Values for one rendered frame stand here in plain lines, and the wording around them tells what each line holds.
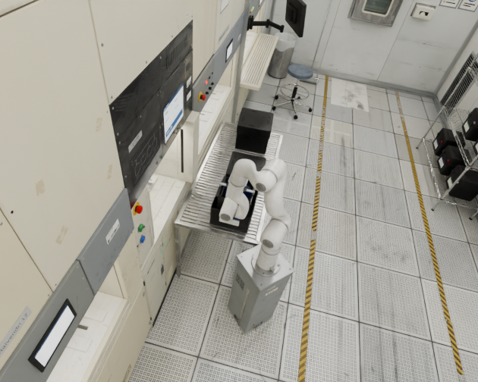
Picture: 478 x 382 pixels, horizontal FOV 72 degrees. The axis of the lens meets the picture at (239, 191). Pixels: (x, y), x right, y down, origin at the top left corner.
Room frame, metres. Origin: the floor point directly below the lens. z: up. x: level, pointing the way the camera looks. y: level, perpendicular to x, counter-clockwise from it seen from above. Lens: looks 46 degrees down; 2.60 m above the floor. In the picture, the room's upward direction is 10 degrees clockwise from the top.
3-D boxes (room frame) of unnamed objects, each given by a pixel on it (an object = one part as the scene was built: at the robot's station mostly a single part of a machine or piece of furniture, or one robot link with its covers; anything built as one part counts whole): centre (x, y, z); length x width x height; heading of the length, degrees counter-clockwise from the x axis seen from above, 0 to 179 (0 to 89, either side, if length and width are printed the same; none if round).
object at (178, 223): (1.98, 0.04, 0.38); 1.30 x 0.60 x 0.76; 174
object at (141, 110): (1.39, 0.85, 0.98); 0.95 x 0.88 x 1.95; 84
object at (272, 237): (1.14, -0.24, 1.07); 0.19 x 0.12 x 0.24; 158
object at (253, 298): (1.17, -0.25, 0.38); 0.28 x 0.28 x 0.76; 39
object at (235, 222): (1.53, 0.02, 0.85); 0.28 x 0.28 x 0.17; 83
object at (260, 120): (2.40, -0.04, 0.89); 0.29 x 0.29 x 0.25; 88
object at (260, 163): (1.96, -0.03, 0.83); 0.29 x 0.29 x 0.13; 87
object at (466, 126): (3.29, -2.47, 0.81); 0.30 x 0.28 x 0.26; 170
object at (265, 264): (1.17, -0.25, 0.85); 0.19 x 0.19 x 0.18
